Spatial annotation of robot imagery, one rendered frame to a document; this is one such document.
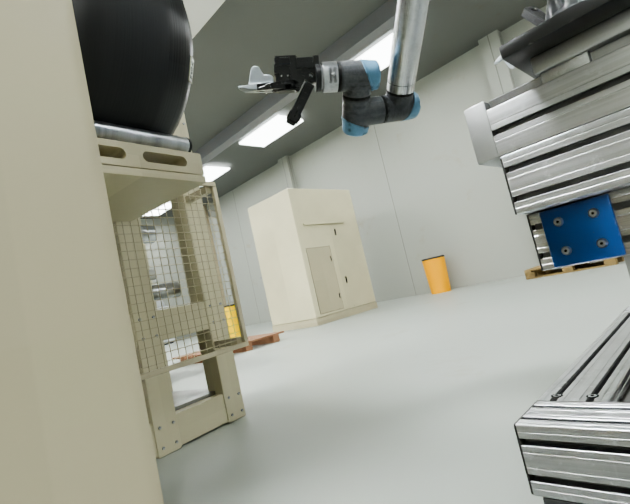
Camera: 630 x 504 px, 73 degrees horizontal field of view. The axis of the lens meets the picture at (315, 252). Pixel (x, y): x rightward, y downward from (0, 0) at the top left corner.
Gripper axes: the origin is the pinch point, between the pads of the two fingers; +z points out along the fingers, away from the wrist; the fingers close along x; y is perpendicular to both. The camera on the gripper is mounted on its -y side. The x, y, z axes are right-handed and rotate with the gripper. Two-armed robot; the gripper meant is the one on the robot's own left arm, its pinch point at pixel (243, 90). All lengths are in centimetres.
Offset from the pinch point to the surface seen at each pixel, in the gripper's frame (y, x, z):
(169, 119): -6.3, 3.8, 18.7
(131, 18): 13.8, 14.4, 21.3
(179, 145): -12.7, 3.1, 17.3
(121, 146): -12.4, 18.8, 26.3
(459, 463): -87, 38, -43
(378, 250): -221, -683, -192
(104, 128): -8.4, 17.2, 29.8
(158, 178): -20.0, 14.9, 20.5
